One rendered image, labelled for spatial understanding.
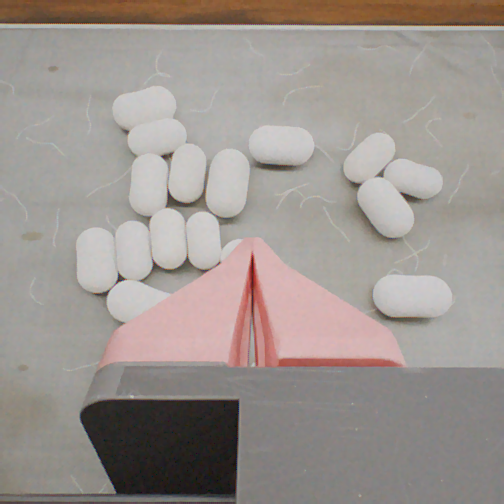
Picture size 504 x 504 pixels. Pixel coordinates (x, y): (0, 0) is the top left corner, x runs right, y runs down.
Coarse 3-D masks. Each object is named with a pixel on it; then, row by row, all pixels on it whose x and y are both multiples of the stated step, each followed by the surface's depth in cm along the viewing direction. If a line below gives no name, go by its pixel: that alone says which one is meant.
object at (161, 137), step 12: (168, 120) 20; (132, 132) 20; (144, 132) 20; (156, 132) 20; (168, 132) 20; (180, 132) 20; (132, 144) 20; (144, 144) 20; (156, 144) 20; (168, 144) 20; (180, 144) 20
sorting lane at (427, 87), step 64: (0, 64) 23; (64, 64) 23; (128, 64) 23; (192, 64) 23; (256, 64) 23; (320, 64) 23; (384, 64) 23; (448, 64) 23; (0, 128) 22; (64, 128) 22; (192, 128) 22; (256, 128) 22; (320, 128) 22; (384, 128) 22; (448, 128) 22; (0, 192) 21; (64, 192) 21; (128, 192) 21; (256, 192) 21; (320, 192) 21; (448, 192) 21; (0, 256) 20; (64, 256) 20; (320, 256) 20; (384, 256) 20; (448, 256) 20; (0, 320) 19; (64, 320) 19; (384, 320) 19; (448, 320) 19; (0, 384) 18; (64, 384) 18; (0, 448) 18; (64, 448) 18
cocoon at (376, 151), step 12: (360, 144) 20; (372, 144) 19; (384, 144) 19; (348, 156) 20; (360, 156) 19; (372, 156) 19; (384, 156) 19; (348, 168) 20; (360, 168) 19; (372, 168) 19; (360, 180) 20
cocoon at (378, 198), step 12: (372, 180) 19; (384, 180) 19; (360, 192) 19; (372, 192) 19; (384, 192) 19; (396, 192) 19; (360, 204) 20; (372, 204) 19; (384, 204) 19; (396, 204) 18; (372, 216) 19; (384, 216) 19; (396, 216) 18; (408, 216) 18; (384, 228) 19; (396, 228) 19; (408, 228) 19
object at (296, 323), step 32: (256, 256) 10; (256, 288) 9; (288, 288) 8; (320, 288) 8; (256, 320) 11; (288, 320) 6; (320, 320) 6; (352, 320) 6; (256, 352) 11; (288, 352) 5; (320, 352) 5; (352, 352) 5; (384, 352) 5
